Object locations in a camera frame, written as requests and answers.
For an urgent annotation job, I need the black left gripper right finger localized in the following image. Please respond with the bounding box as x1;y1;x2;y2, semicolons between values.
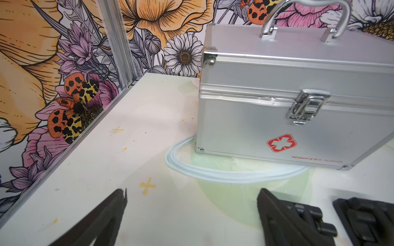
257;188;337;246

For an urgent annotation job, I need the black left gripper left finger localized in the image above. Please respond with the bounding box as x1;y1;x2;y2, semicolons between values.
51;189;128;246

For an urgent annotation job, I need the black phone stand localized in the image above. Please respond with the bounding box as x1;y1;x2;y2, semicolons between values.
332;197;394;246

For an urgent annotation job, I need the silver aluminium first aid case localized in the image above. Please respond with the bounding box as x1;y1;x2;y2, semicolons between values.
196;1;394;170

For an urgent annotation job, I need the aluminium left corner post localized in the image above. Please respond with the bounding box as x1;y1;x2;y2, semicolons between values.
96;0;137;90

